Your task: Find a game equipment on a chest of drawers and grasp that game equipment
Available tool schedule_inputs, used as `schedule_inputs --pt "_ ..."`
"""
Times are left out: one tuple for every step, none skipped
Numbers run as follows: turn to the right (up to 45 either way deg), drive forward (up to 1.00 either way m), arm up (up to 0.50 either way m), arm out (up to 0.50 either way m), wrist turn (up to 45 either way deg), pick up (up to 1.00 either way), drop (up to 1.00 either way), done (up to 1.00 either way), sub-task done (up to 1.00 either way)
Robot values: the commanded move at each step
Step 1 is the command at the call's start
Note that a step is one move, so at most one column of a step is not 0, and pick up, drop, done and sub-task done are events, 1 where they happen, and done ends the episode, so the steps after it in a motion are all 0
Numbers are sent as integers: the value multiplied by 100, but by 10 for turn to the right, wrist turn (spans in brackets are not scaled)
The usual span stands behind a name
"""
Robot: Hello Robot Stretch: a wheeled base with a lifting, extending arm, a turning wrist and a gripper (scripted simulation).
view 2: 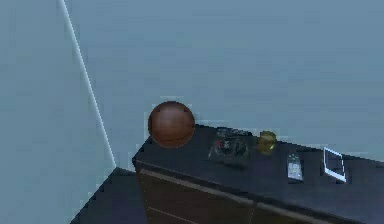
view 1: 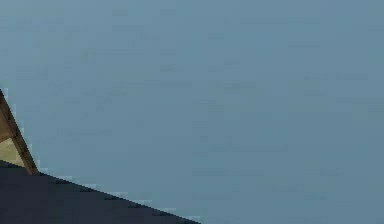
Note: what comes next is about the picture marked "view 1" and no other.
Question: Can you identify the brown wooden door frame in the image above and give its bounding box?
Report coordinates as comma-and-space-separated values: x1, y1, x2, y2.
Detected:
0, 88, 40, 176

